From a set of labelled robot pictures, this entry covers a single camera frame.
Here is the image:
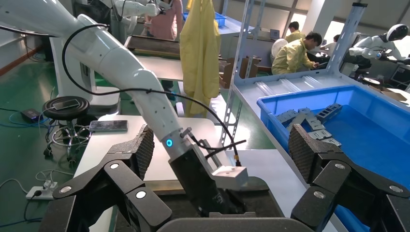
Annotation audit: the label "grey metal part with windows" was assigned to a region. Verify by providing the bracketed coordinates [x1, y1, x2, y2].
[315, 102, 343, 124]

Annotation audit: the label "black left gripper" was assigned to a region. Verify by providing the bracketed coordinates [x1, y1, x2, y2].
[169, 147, 248, 219]

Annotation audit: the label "seated person yellow jacket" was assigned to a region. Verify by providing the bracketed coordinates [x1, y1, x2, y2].
[271, 31, 323, 76]
[284, 20, 307, 44]

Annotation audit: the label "small blue background bin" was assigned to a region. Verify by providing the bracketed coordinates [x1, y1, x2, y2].
[182, 11, 228, 28]

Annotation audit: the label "white power strip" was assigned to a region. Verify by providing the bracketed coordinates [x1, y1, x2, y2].
[25, 180, 59, 201]

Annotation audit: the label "blue plastic bin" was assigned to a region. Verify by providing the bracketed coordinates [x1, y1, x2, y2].
[256, 84, 410, 232]

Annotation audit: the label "person in pink top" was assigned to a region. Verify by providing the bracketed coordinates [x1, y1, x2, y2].
[144, 0, 184, 41]

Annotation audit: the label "grey phone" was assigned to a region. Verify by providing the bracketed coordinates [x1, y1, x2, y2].
[52, 99, 80, 112]

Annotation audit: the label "black power adapter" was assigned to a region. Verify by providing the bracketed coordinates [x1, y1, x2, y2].
[20, 108, 44, 123]

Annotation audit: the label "hanging yellow coat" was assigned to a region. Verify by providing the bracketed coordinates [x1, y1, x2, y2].
[179, 0, 222, 118]

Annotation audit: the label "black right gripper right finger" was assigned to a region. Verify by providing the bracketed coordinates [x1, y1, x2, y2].
[287, 123, 410, 232]

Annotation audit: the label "black stool with chrome base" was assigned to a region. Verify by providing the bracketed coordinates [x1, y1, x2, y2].
[42, 95, 92, 163]

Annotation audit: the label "silver camera mounting bracket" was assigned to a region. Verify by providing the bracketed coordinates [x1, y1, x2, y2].
[191, 142, 225, 181]

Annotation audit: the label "white humanoid black visor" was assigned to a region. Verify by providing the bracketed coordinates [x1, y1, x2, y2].
[347, 23, 410, 70]

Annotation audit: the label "white robot column base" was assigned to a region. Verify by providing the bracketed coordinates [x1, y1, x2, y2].
[49, 36, 121, 116]

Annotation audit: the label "stacked cardboard boxes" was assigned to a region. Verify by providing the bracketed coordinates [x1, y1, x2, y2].
[219, 56, 262, 89]

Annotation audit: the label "black left camera cable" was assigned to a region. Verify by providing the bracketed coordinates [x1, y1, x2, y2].
[61, 23, 248, 168]

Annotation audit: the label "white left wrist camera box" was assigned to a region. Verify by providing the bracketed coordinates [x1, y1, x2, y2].
[211, 165, 249, 190]

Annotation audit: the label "black tray with tan rim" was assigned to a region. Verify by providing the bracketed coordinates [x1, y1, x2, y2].
[125, 34, 181, 60]

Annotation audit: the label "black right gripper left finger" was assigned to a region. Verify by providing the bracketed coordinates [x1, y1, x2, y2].
[38, 124, 174, 232]

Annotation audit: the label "blue floor cable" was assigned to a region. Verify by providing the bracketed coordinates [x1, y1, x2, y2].
[0, 108, 49, 130]

